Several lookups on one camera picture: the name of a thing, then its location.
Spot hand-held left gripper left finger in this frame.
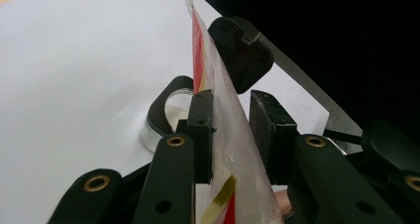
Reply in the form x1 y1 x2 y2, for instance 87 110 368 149
132 88 215 224

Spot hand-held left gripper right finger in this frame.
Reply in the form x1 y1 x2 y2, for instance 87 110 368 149
249 89 409 224

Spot red and white refill pouch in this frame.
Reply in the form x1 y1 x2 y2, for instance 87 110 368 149
183 0 285 224

